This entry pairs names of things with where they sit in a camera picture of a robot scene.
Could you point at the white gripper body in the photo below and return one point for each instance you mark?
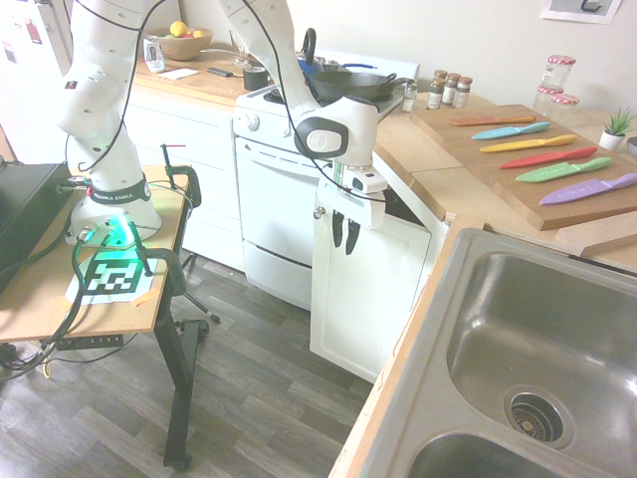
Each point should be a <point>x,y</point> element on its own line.
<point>360,211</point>

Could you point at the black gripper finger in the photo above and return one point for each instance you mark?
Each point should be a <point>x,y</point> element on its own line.
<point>338,226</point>
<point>352,236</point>

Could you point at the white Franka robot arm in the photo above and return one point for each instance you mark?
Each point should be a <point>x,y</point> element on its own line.
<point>104,164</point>

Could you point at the white cabinet door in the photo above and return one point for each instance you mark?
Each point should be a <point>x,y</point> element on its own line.
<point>363,304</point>

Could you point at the white base cabinet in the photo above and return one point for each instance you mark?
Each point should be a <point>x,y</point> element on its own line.
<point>199,149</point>

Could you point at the white kitchen stove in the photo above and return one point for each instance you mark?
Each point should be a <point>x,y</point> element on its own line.
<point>278,199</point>

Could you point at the glass salt shaker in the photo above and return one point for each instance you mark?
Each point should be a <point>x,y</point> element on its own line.
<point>409,97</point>

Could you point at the large wooden cutting board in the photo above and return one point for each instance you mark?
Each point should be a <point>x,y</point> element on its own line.
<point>463,137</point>

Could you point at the black wok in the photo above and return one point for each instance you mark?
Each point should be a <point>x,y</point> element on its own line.
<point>348,84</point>

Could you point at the white stove dial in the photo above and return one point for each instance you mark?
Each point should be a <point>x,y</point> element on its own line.
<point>251,121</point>

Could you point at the spice jar with brown lid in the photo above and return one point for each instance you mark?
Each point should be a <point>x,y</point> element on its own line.
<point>464,92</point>
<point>440,73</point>
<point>436,93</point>
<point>450,89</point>

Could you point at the orange knife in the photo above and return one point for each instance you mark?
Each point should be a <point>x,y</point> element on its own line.
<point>478,121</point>

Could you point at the black clamp with red tip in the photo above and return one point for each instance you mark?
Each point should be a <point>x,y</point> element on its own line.
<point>192,181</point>

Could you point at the blue kettle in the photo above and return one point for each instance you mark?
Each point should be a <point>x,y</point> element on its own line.
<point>309,65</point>

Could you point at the black tripod leg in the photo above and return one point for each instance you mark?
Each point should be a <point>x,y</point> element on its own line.
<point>199,300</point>

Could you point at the teal knife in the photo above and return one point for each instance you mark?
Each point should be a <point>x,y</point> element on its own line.
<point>502,132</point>

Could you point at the black tape roll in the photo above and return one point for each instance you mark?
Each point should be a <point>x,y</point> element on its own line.
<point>255,78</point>

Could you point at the yellow knife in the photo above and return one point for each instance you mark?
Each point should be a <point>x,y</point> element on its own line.
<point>517,145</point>

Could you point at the red knife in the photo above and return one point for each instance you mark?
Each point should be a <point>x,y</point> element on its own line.
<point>537,160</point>

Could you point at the stainless steel double sink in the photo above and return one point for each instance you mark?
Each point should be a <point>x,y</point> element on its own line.
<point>522,309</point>

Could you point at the black phone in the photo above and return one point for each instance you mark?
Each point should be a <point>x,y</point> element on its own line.
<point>219,72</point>

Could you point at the green knife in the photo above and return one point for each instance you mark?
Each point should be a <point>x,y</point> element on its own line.
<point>552,172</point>

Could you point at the clear drinking glass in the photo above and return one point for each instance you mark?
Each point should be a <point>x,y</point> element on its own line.
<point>236,50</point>

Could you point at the orange tape piece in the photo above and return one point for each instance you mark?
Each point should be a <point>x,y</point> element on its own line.
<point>144,299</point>
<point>60,302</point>

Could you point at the glass jar with checked lid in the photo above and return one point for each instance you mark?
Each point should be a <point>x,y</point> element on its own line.
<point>558,74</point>
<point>544,99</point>
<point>566,109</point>

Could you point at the purple knife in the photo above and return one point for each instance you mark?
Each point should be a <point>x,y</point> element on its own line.
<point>577,191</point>

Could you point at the white paper napkin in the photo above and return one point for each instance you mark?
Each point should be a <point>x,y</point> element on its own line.
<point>176,73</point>

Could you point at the paper fiducial marker sheet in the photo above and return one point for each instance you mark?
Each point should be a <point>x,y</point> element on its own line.
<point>112,276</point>

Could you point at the wooden fruit bowl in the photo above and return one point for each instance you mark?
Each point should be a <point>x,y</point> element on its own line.
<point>186,47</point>

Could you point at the small wooden board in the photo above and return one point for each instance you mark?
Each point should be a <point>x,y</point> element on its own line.
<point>597,236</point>

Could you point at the clear plastic package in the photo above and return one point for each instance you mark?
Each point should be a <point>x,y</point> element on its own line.
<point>153,52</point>

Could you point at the yellow lemon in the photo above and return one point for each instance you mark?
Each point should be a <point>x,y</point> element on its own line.
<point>176,28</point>

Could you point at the metal sink drain strainer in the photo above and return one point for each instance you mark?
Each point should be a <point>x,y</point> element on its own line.
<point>537,415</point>

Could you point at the small potted green plant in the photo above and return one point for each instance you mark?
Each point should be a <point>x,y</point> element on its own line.
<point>613,137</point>

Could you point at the table height control panel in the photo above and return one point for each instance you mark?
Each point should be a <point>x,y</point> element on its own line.
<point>89,341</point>

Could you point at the grey bowl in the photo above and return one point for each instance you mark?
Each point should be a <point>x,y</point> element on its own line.
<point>633,146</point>

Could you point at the paper poster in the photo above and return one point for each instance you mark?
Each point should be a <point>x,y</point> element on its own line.
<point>562,10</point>

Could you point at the black controller box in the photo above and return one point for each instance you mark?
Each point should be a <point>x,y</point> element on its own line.
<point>25,199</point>

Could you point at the wooden robot table, black legs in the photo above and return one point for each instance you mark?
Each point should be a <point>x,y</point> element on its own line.
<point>30,309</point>

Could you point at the white fridge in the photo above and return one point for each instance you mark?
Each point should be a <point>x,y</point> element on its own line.
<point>30,109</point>

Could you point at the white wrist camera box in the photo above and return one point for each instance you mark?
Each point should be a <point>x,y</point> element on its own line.
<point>365,181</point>

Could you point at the white corner cabinet frame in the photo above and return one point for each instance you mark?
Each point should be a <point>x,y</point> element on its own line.
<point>439,239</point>

